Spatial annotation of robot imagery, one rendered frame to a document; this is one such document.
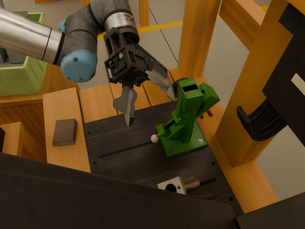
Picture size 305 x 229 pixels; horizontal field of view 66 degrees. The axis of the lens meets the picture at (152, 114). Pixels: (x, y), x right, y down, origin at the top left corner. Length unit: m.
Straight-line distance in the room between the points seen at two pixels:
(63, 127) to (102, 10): 0.46
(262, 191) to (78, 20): 0.75
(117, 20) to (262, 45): 0.33
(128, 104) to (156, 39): 2.22
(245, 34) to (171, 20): 2.29
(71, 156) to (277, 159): 1.57
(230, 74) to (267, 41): 1.89
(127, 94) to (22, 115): 0.88
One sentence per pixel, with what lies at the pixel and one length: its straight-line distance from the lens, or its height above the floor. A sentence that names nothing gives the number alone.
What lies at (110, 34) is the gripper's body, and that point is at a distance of 0.56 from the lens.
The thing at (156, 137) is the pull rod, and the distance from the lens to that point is 0.81.
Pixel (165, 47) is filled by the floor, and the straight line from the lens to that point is 2.64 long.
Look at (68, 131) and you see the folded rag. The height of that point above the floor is 0.93.
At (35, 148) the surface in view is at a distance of 1.22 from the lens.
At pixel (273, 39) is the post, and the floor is 1.35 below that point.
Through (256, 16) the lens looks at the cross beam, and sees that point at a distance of 0.77.
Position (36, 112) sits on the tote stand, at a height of 0.69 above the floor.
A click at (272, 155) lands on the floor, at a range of 2.05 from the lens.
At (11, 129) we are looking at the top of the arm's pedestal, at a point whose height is 0.85.
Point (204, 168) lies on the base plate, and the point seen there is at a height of 0.90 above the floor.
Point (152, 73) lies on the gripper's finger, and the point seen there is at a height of 1.29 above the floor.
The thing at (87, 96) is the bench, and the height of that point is 0.88.
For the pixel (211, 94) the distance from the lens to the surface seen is 0.69.
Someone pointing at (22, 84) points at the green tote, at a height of 0.87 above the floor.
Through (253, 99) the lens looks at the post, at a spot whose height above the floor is 1.19.
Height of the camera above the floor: 1.66
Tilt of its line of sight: 55 degrees down
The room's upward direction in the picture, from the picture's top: straight up
